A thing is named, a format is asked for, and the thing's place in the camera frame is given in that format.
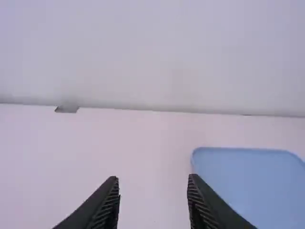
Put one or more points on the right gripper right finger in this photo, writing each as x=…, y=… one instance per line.
x=207, y=210

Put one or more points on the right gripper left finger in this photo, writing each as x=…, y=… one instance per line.
x=102, y=210

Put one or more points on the blue mat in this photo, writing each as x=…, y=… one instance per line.
x=250, y=179

